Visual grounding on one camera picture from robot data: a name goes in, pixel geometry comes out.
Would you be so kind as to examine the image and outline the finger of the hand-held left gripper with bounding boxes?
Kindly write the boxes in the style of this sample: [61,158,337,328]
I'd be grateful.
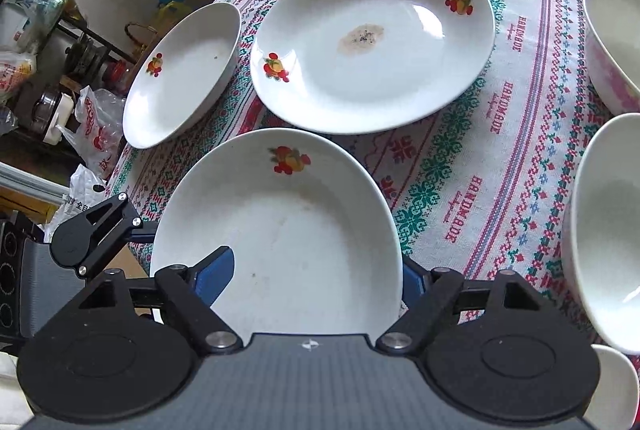
[77,192,157,279]

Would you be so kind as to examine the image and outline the white bowl pink flowers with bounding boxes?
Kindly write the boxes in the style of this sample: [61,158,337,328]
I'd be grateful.
[583,0,640,117]

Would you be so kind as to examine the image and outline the steel pot with lid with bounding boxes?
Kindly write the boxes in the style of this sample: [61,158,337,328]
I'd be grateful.
[31,87,67,132]

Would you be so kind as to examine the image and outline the patterned red green tablecloth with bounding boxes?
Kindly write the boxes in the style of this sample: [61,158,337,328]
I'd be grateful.
[106,0,640,363]

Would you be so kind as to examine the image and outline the yellow plastic object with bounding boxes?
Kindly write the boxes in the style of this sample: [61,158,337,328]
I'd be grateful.
[150,2,194,37]

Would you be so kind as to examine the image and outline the orange printed plastic bag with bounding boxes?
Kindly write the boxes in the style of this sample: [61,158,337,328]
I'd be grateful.
[0,52,39,107]

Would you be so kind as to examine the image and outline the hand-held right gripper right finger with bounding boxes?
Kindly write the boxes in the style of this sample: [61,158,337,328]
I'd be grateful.
[375,255,549,354]

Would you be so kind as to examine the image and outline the brown cardboard piece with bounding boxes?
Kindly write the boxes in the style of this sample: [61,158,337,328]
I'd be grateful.
[102,244,153,283]

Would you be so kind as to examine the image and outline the large white plate fruit print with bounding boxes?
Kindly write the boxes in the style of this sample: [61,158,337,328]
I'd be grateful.
[250,0,496,135]

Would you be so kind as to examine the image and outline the clear plastic bag blue print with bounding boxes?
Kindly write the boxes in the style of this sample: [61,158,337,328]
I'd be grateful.
[0,0,82,56]

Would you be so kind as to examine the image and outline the black metal rack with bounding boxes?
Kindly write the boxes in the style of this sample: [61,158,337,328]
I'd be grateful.
[50,16,139,67]

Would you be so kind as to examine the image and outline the white ceramic bowl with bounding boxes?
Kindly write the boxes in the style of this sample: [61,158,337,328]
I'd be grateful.
[584,344,639,430]
[561,112,640,356]

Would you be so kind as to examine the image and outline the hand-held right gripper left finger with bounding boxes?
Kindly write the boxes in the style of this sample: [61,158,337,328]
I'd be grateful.
[77,246,241,356]

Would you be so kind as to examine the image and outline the white plastic bag black print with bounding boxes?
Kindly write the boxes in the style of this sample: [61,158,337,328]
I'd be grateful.
[44,164,108,242]

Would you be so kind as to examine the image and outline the white plastic bag red print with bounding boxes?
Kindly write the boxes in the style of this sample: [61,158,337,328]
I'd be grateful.
[57,86,126,181]

